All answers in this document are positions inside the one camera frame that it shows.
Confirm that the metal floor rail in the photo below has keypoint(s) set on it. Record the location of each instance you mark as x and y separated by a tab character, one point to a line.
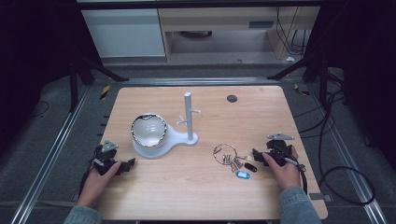
46	161
202	81
348	161

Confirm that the light wooden desk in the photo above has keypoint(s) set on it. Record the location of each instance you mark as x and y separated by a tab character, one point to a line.
218	18

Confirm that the white cabinet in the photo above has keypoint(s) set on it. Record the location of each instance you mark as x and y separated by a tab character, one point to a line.
124	34

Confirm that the white key holder stand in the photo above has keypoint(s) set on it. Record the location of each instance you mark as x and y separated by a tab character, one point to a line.
186	137

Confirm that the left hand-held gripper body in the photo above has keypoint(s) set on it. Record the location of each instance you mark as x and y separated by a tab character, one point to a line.
105	155

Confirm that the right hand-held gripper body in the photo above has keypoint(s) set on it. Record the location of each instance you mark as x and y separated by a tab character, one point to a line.
278	148

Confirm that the person's right hand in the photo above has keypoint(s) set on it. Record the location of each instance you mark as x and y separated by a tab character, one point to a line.
285	174

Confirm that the shiny silver bowl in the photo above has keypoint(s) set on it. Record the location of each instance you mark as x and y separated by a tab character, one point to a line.
148	130

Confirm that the person's left hand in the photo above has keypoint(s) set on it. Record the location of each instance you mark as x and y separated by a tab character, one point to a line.
96	183

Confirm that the grey table grommet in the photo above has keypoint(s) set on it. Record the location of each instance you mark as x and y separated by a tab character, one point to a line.
232	98

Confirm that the yellow black tape strip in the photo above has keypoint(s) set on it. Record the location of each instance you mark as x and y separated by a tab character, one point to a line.
301	90
105	92

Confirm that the black metal stand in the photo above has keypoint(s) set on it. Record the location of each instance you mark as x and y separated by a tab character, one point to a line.
74	81
320	71

